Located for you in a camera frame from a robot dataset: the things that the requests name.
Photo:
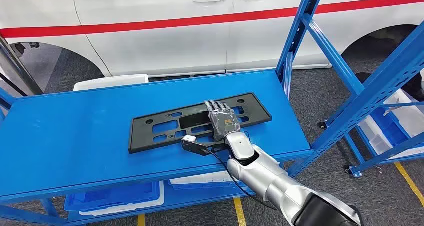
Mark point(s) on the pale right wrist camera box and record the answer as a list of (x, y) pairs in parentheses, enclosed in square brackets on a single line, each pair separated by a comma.
[(189, 139)]

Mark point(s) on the black plastic plate frame part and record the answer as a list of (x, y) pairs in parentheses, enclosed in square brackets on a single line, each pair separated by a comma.
[(140, 135)]

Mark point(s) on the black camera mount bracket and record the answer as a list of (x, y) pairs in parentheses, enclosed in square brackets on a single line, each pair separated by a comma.
[(215, 148)]

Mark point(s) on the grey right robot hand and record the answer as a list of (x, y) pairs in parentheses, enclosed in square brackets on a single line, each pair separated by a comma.
[(223, 122)]

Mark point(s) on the yellow floor tape square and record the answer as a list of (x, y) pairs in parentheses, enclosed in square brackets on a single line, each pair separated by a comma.
[(409, 181)]

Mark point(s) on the white car with red stripe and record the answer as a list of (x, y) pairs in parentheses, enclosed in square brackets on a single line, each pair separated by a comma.
[(149, 52)]

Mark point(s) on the blue metal shelf rack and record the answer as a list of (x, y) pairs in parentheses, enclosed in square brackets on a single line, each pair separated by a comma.
[(391, 160), (82, 135)]

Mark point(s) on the black rack caster wheel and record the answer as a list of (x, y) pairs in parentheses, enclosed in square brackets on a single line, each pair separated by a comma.
[(322, 125), (348, 169)]

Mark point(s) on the chrome stanchion post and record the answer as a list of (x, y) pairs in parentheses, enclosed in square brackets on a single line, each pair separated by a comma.
[(20, 65)]

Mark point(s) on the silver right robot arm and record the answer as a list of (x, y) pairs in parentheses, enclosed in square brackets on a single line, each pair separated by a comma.
[(265, 171)]

